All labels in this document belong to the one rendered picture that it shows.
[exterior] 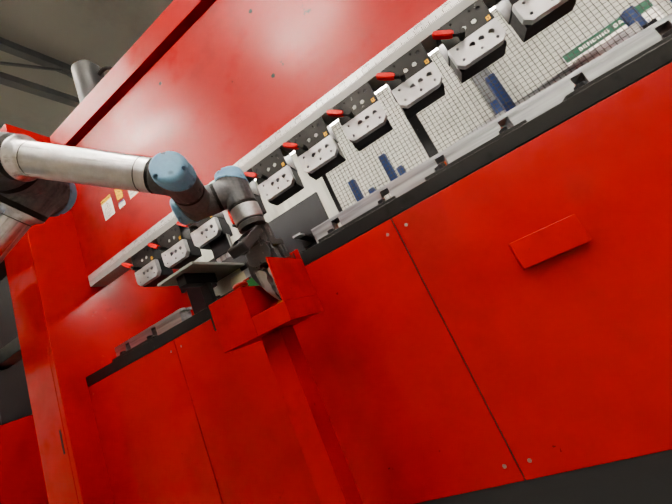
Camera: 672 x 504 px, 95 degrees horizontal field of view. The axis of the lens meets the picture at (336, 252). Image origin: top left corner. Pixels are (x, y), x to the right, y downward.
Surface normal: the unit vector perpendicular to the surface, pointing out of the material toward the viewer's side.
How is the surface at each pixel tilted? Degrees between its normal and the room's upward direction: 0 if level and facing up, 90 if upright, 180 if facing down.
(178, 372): 90
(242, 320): 90
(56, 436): 90
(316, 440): 90
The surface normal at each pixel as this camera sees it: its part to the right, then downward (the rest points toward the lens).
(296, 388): -0.39, -0.05
